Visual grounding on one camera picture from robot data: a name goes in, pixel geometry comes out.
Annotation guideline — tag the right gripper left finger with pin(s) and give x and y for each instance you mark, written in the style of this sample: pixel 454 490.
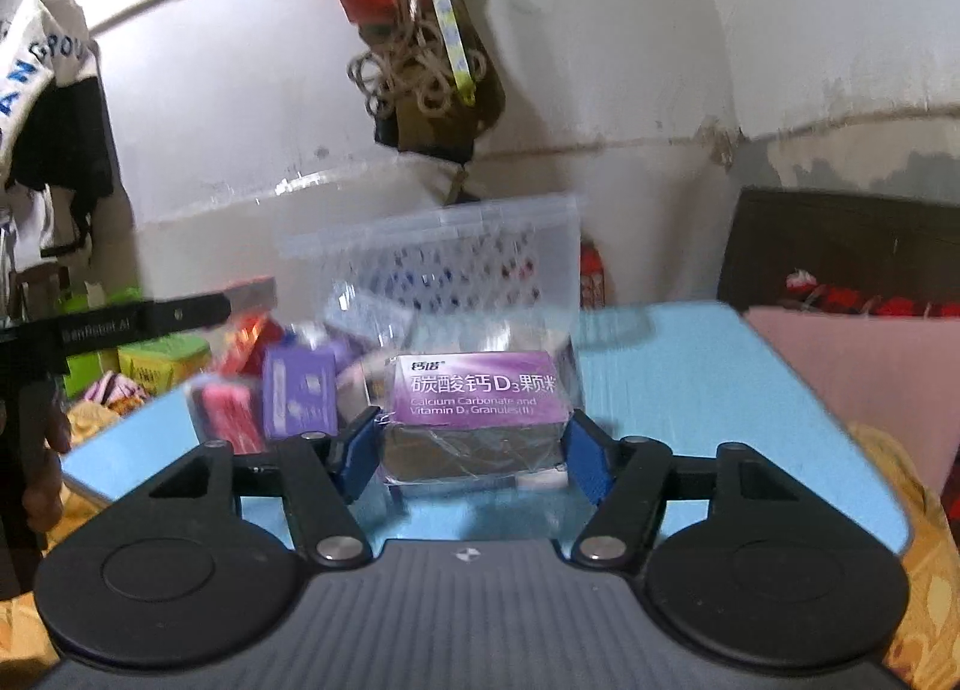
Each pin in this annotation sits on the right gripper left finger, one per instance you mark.
pixel 209 554

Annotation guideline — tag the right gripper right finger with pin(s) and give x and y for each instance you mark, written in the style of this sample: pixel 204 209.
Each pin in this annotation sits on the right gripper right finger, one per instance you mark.
pixel 731 555

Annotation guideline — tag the purple calcium carbonate box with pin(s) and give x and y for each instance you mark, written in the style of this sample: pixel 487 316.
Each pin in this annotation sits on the purple calcium carbonate box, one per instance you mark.
pixel 453 418

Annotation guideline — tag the yellow green tin box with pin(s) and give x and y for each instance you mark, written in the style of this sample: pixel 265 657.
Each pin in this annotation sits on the yellow green tin box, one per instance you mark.
pixel 162 364

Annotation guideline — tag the small purple medicine box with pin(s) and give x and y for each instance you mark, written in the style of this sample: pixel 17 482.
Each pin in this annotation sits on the small purple medicine box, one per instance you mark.
pixel 298 392

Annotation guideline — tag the pink pillow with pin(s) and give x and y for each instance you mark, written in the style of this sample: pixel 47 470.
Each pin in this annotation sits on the pink pillow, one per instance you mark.
pixel 899 375

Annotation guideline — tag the dark wooden headboard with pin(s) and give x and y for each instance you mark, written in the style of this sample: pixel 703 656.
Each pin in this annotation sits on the dark wooden headboard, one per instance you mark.
pixel 883 246

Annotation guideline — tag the clear plastic perforated basket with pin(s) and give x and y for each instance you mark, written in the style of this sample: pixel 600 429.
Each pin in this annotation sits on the clear plastic perforated basket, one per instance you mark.
pixel 495 275

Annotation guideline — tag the brown hanging bag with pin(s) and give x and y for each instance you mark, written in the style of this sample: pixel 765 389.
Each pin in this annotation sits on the brown hanging bag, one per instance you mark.
pixel 409 89

